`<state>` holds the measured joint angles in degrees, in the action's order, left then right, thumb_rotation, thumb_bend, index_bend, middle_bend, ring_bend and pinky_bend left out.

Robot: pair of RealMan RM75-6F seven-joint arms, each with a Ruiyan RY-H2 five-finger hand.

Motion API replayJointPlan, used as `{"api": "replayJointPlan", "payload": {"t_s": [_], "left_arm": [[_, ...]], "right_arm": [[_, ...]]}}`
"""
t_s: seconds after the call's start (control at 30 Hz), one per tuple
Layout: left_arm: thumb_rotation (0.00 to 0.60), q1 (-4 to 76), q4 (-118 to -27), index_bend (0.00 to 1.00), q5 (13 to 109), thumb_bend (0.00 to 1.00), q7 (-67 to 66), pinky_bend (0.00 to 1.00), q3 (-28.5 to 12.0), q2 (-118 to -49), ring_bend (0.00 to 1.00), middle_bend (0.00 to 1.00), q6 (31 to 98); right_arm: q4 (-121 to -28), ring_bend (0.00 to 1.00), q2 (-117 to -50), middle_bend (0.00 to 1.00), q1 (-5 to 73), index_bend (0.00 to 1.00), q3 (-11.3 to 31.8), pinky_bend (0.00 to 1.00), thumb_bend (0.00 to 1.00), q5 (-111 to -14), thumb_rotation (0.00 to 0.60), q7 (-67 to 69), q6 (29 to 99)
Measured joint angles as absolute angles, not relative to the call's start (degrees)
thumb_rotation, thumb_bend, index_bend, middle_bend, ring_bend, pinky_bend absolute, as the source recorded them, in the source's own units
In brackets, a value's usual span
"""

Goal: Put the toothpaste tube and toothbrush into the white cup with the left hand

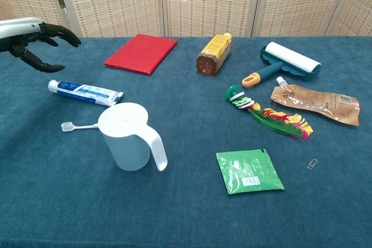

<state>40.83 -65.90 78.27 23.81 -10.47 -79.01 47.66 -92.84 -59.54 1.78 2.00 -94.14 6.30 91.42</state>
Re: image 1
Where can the woven bamboo folding screen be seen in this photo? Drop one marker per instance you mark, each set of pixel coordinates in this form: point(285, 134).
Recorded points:
point(203, 1)

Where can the green foil sachet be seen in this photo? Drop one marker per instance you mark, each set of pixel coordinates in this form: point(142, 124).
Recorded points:
point(247, 172)

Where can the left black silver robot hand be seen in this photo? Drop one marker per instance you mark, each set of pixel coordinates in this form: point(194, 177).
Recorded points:
point(20, 27)

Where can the yellow label drink bottle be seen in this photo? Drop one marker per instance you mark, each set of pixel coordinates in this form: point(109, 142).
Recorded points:
point(216, 52)

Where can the dark teal tablecloth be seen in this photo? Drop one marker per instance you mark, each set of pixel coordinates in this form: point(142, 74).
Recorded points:
point(189, 216)

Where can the white toothbrush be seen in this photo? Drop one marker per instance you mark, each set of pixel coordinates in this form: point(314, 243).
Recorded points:
point(68, 127)

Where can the red notebook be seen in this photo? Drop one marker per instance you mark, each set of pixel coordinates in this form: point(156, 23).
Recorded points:
point(142, 53)

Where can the brown spout pouch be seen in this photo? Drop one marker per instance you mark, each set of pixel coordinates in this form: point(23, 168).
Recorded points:
point(316, 101)

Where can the blue white toothpaste tube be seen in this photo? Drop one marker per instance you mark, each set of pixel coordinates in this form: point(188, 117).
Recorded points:
point(84, 92)

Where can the colourful feather shuttlecock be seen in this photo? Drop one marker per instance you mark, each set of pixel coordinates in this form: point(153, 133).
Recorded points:
point(276, 120)

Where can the teal lint roller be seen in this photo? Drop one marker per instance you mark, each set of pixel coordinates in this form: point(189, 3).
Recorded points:
point(290, 57)

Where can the metal paper clip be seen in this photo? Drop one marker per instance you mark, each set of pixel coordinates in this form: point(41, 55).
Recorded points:
point(311, 164)

